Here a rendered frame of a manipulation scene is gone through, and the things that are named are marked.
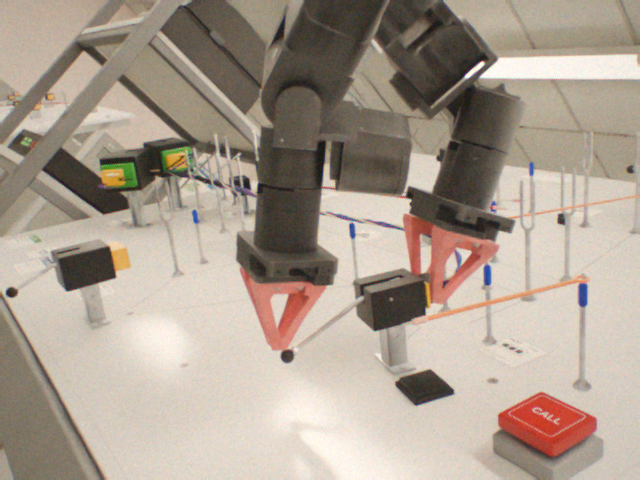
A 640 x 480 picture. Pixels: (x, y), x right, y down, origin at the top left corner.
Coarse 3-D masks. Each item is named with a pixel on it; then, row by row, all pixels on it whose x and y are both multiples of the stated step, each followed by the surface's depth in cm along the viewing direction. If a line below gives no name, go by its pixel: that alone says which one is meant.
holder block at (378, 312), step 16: (384, 272) 65; (400, 272) 65; (368, 288) 62; (384, 288) 61; (400, 288) 61; (416, 288) 62; (368, 304) 62; (384, 304) 61; (400, 304) 62; (416, 304) 62; (368, 320) 62; (384, 320) 62; (400, 320) 62
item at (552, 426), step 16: (528, 400) 51; (544, 400) 51; (560, 400) 51; (512, 416) 49; (528, 416) 49; (544, 416) 49; (560, 416) 49; (576, 416) 49; (592, 416) 49; (512, 432) 49; (528, 432) 48; (544, 432) 47; (560, 432) 47; (576, 432) 47; (592, 432) 48; (544, 448) 47; (560, 448) 47
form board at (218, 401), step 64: (512, 192) 123; (576, 192) 118; (0, 256) 118; (128, 256) 110; (192, 256) 106; (384, 256) 96; (512, 256) 91; (576, 256) 88; (64, 320) 86; (128, 320) 84; (192, 320) 81; (256, 320) 79; (320, 320) 77; (448, 320) 74; (512, 320) 72; (576, 320) 71; (64, 384) 69; (128, 384) 68; (192, 384) 66; (256, 384) 65; (320, 384) 63; (384, 384) 62; (512, 384) 60; (128, 448) 57; (192, 448) 56; (256, 448) 55; (320, 448) 54; (384, 448) 53; (448, 448) 52
